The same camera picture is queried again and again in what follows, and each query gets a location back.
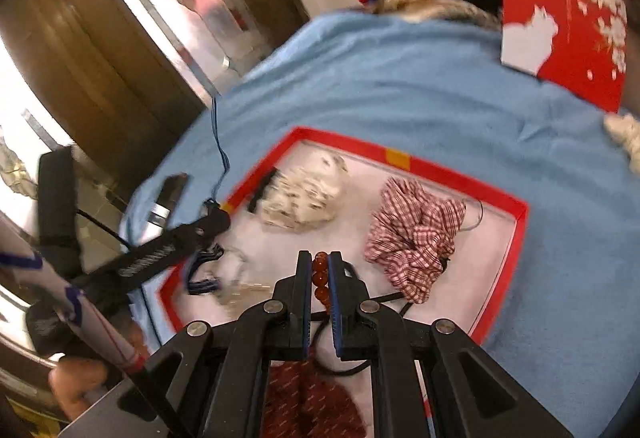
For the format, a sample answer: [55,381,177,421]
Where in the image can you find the brown fur cloth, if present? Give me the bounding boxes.
[366,0,503,27]

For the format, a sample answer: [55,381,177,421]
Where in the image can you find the wooden glass cabinet door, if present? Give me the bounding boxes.
[0,0,312,229]

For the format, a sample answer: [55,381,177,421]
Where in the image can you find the cream dotted scrunchie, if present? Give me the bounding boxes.
[602,112,640,155]

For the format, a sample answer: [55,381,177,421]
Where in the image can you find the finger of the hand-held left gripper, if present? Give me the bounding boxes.
[144,172,190,232]
[90,208,232,290]

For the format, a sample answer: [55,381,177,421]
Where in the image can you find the navy striped hair tie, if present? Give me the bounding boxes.
[186,242,224,295]

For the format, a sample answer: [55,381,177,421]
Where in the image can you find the dark red polka dot scrunchie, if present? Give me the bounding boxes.
[263,358,372,438]

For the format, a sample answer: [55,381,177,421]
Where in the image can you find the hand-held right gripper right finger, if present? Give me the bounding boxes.
[327,251,576,438]

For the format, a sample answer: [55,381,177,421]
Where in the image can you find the amber red bead bracelet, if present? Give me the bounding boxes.
[310,250,334,305]

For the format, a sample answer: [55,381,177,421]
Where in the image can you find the red box lid white flowers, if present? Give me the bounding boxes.
[496,0,629,115]

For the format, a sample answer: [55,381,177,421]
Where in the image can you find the blue thread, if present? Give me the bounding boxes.
[209,95,232,205]

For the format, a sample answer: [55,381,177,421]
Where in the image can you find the white stick with blue marks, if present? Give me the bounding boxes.
[0,237,149,375]

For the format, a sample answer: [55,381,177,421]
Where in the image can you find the plain black hair tie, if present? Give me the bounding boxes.
[307,263,417,377]

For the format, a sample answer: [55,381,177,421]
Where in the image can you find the person's left hand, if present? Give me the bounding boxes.
[49,357,110,420]

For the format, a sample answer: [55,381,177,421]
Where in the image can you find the blue blanket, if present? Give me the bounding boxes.
[121,10,640,438]

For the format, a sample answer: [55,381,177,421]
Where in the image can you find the red box white interior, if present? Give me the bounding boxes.
[158,125,530,438]

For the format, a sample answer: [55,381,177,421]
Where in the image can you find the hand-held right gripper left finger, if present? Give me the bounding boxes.
[115,249,314,438]

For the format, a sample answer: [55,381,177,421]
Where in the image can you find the red plaid scrunchie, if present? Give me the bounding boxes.
[364,177,469,304]

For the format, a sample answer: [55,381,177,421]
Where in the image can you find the white cherry print scrunchie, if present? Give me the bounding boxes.
[259,154,350,233]

